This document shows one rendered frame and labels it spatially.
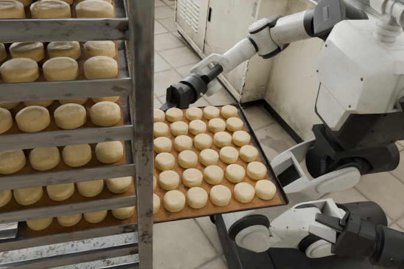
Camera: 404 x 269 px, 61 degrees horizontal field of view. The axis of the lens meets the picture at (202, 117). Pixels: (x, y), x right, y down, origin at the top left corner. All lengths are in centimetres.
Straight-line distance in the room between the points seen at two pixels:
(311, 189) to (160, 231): 84
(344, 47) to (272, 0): 117
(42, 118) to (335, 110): 70
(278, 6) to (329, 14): 103
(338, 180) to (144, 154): 69
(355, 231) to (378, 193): 138
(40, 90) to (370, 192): 190
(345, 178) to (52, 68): 86
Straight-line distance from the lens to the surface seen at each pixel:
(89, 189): 72
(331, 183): 110
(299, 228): 136
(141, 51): 45
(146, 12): 43
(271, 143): 220
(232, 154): 92
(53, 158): 66
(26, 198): 74
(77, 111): 61
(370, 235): 84
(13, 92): 53
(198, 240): 168
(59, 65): 56
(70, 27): 47
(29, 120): 61
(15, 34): 48
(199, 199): 81
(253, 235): 115
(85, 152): 66
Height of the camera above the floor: 143
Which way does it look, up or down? 39 degrees down
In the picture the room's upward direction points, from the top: 7 degrees clockwise
